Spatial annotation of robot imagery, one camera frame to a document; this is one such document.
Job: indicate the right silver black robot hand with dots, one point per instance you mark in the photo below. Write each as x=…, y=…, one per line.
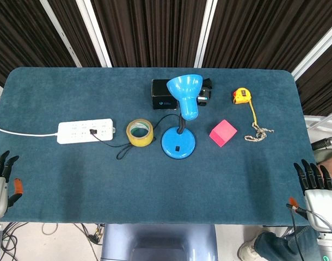
x=322, y=204

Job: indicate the blue gooseneck desk lamp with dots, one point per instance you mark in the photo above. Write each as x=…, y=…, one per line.
x=179, y=144

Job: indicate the blue velvet table cloth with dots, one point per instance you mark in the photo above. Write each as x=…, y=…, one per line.
x=128, y=185

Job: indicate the dark brown pleated curtain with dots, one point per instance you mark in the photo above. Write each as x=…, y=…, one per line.
x=155, y=30

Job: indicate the yellow tape measure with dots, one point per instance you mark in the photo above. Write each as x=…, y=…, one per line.
x=242, y=96

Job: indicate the person's leg in jeans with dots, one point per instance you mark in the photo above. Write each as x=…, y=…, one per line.
x=277, y=244

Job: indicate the white frame post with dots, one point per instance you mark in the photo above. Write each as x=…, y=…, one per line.
x=205, y=32
x=315, y=51
x=61, y=34
x=93, y=31

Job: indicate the pink foam cube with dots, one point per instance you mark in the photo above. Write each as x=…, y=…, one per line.
x=223, y=133

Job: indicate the black cardboard box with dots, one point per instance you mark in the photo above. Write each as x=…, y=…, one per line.
x=160, y=92

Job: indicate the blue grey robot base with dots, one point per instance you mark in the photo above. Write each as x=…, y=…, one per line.
x=157, y=242

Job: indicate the white aluminium frame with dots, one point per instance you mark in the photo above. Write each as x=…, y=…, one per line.
x=322, y=122

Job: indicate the white sneaker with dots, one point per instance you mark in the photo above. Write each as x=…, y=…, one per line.
x=247, y=251

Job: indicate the white power strip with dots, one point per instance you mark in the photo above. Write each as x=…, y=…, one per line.
x=76, y=133

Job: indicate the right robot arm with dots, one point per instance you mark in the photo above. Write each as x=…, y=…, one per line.
x=329, y=247

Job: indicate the yellow packing tape roll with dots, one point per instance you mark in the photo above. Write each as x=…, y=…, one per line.
x=144, y=140

